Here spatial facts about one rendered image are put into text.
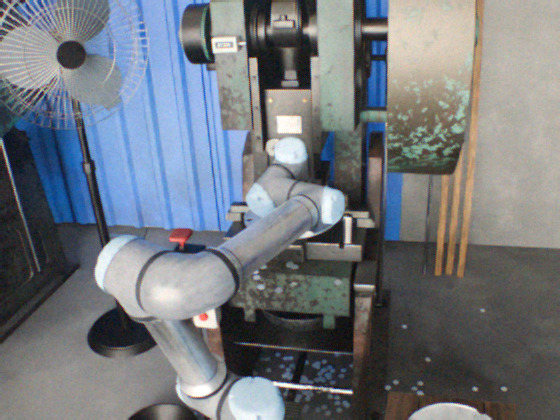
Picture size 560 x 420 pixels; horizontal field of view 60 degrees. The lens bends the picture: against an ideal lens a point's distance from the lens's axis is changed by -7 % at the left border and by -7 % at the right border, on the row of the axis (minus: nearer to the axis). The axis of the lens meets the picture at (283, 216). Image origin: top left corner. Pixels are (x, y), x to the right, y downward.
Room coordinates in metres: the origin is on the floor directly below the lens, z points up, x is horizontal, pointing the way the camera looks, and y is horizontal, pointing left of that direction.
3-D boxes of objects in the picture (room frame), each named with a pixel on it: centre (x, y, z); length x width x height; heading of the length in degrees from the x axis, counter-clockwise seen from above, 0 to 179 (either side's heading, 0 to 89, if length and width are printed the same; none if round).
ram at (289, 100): (1.52, -0.04, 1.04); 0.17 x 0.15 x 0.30; 167
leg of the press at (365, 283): (1.63, -0.35, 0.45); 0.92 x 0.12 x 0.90; 167
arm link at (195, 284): (0.85, 0.05, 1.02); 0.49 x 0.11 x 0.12; 143
